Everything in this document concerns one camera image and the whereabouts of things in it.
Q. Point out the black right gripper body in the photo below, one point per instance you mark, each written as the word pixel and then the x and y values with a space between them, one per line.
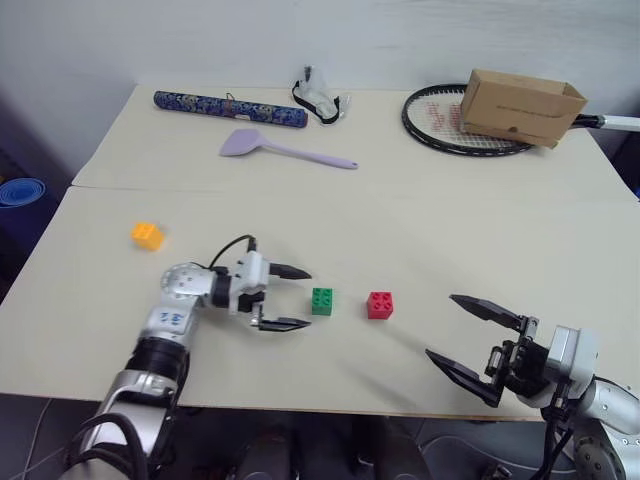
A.
pixel 522 365

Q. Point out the orange toy brick cube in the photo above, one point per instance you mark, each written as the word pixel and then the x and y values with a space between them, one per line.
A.
pixel 147 236

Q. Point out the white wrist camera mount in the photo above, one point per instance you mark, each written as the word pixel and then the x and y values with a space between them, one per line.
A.
pixel 252 272
pixel 570 350

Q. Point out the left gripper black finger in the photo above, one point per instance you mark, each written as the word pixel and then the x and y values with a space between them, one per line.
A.
pixel 285 325
pixel 290 272

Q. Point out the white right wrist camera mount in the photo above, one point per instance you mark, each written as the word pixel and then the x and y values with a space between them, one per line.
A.
pixel 570 350

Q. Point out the green toy brick cube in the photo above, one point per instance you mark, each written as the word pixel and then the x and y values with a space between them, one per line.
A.
pixel 323 302

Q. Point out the black racket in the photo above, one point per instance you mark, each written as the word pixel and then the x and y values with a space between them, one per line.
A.
pixel 435 120

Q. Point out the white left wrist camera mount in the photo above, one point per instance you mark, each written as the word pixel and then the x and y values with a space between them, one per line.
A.
pixel 252 272

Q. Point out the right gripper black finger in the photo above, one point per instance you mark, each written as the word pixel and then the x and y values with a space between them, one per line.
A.
pixel 492 312
pixel 467 375

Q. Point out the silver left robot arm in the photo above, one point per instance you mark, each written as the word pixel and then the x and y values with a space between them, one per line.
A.
pixel 167 320

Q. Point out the brown cardboard box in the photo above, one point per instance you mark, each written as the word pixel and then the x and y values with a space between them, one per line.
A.
pixel 515 107

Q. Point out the red toy brick cube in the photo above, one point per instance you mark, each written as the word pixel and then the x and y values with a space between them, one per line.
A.
pixel 380 306

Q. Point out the blue rolled mat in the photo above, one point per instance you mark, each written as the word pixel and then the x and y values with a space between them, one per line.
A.
pixel 20 192

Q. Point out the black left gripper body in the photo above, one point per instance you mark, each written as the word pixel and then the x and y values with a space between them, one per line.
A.
pixel 251 301

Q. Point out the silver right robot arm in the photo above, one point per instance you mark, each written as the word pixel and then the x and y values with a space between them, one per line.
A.
pixel 610 405

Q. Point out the dark rounded shape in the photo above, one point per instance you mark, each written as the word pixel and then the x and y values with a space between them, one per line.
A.
pixel 267 455

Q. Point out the purple silicone spatula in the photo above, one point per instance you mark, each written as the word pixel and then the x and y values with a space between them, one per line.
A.
pixel 245 142

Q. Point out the clear plastic bag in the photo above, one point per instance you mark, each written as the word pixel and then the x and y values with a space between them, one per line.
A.
pixel 316 92

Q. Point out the blue patterned tube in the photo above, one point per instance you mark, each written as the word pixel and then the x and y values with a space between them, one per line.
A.
pixel 200 103

